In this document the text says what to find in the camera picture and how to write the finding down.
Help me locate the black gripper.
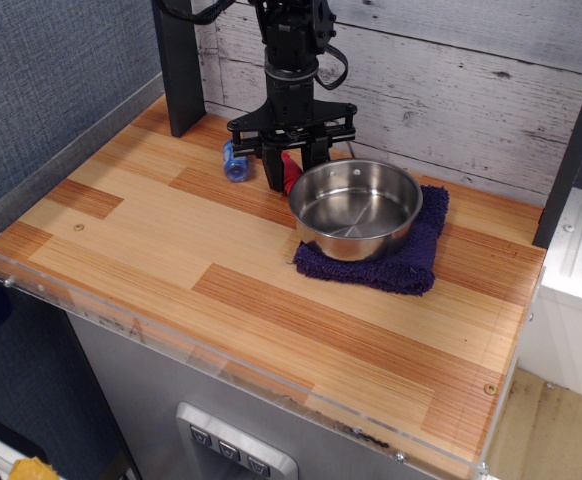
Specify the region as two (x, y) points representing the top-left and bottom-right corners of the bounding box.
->
(227, 77), (357, 192)

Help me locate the red-handled metal spoon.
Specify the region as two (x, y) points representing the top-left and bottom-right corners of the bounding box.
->
(281, 152), (303, 195)

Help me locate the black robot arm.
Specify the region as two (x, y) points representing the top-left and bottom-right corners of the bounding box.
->
(228, 1), (357, 192)

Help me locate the small blue can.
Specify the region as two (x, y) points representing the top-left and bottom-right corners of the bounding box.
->
(222, 140), (250, 183)

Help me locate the stainless steel pot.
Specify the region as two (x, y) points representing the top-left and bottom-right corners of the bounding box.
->
(288, 158), (423, 262)

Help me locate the purple folded cloth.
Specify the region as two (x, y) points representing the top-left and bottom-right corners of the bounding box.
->
(293, 185), (450, 296)

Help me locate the silver toy fridge cabinet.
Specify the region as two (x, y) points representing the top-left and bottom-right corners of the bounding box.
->
(69, 315), (426, 479)

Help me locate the silver dispenser button panel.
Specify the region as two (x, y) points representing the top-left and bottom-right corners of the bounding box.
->
(176, 402), (299, 480)

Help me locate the white metal side unit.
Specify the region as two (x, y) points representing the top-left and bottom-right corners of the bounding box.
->
(518, 188), (582, 395)

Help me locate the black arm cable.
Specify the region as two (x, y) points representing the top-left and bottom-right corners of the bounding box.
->
(150, 0), (350, 92)

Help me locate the clear acrylic guard rail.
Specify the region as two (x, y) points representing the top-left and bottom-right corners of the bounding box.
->
(0, 78), (544, 479)

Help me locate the black vertical post right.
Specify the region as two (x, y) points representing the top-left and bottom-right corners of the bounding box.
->
(532, 106), (582, 249)

